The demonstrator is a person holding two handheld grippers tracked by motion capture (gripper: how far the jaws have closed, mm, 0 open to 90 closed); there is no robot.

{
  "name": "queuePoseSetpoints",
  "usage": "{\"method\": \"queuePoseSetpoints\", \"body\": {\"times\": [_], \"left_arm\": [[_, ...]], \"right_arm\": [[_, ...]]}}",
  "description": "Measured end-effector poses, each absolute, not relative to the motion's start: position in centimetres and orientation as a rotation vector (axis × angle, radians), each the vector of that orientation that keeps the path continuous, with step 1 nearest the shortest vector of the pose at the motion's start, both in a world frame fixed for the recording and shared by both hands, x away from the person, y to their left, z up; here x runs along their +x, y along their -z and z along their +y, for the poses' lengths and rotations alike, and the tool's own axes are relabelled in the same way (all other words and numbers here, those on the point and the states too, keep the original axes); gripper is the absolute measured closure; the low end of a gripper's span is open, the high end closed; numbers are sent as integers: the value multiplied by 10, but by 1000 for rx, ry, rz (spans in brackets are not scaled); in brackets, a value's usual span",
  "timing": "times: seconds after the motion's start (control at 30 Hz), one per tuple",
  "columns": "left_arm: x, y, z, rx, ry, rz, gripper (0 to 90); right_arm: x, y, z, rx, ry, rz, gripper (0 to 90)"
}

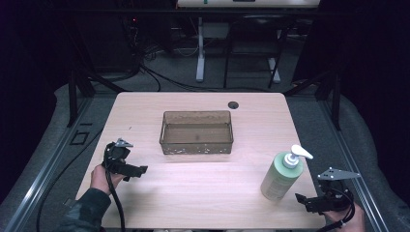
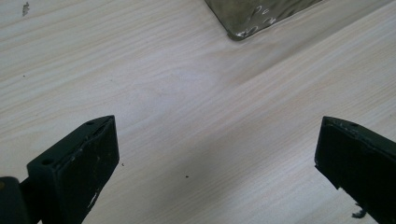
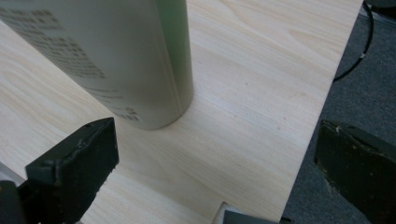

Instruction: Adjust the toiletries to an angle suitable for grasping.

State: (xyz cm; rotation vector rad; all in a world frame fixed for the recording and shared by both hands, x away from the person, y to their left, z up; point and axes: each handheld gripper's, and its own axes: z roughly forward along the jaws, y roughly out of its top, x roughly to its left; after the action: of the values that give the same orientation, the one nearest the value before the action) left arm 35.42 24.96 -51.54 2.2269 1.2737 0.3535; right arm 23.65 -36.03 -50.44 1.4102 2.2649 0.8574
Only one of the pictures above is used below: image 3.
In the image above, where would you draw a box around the dark stand base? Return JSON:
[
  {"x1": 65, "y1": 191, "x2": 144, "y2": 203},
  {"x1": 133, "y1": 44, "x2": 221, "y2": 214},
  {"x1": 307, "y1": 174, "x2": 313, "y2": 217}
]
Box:
[{"x1": 363, "y1": 0, "x2": 396, "y2": 21}]

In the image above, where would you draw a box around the pale green bottle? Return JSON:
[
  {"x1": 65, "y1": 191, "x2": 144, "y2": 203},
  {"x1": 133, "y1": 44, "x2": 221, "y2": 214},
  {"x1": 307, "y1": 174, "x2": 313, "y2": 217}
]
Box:
[{"x1": 0, "y1": 0, "x2": 195, "y2": 131}]

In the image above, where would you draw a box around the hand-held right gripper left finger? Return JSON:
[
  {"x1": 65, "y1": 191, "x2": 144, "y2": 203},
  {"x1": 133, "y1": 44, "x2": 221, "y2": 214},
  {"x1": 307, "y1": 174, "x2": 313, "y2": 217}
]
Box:
[{"x1": 18, "y1": 117, "x2": 120, "y2": 224}]

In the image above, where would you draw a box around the black cable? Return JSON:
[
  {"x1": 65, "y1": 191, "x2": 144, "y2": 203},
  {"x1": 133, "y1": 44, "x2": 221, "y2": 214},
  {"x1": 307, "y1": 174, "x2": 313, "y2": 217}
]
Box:
[{"x1": 332, "y1": 0, "x2": 375, "y2": 83}]

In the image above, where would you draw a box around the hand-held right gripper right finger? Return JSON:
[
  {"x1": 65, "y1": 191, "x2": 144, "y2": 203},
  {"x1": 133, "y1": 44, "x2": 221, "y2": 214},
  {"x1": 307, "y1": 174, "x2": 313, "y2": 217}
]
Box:
[{"x1": 313, "y1": 119, "x2": 396, "y2": 224}]

